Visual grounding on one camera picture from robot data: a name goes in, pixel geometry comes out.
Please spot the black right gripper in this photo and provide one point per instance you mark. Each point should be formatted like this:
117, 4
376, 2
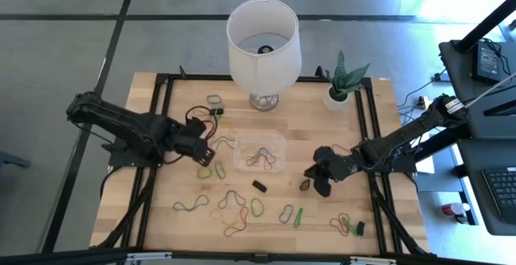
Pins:
342, 164

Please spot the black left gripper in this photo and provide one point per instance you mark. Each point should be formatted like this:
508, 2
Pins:
181, 138

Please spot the red thin rubber band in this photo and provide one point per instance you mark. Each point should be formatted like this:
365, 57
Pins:
342, 147
250, 161
332, 222
213, 130

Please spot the dark olive rubber band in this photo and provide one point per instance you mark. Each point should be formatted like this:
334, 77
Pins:
300, 186

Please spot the black wide rubber band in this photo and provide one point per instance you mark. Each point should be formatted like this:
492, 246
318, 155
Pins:
360, 228
215, 112
259, 186

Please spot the grey wide rubber band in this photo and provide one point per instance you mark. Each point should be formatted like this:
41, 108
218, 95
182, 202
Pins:
208, 99

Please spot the blue grey rubber band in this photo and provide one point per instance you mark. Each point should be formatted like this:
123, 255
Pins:
280, 216

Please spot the blue long rubber band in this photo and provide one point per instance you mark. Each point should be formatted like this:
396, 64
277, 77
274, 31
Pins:
231, 191
207, 199

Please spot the green wide rubber band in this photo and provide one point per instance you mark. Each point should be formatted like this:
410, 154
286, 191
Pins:
252, 208

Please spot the yellow long rubber band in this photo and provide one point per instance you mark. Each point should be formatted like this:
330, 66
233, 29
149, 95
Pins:
217, 216

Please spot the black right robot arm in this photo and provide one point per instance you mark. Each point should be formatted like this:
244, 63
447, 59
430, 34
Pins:
403, 136

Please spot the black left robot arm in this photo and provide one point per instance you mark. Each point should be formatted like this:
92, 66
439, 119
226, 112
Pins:
121, 120

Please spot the clear plastic bin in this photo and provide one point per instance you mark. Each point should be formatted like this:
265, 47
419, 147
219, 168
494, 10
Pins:
242, 164

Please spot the snake plant in white pot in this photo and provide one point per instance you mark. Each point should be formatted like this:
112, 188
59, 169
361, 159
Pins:
336, 100

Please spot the white shade silver table lamp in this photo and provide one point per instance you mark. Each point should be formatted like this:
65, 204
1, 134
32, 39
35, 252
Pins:
264, 67

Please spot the white paper sheet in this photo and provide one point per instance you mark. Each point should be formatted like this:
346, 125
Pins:
426, 166

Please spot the white power strip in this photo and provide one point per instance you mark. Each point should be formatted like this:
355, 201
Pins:
423, 102

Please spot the red white bottle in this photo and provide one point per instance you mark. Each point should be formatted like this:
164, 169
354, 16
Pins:
453, 208

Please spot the black desk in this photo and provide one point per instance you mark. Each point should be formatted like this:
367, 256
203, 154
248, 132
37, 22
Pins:
471, 144

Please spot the black keyboard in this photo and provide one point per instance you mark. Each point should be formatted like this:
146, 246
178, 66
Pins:
504, 192

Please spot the dark grey chair base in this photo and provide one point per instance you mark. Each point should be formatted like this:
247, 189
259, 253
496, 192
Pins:
12, 160

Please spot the black power adapter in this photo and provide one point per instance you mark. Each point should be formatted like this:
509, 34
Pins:
485, 61

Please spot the black diagonal pole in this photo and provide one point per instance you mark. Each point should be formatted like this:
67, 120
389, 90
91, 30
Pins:
483, 25

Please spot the silver metal bracket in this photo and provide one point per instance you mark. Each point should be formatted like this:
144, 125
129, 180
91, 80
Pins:
373, 261
149, 257

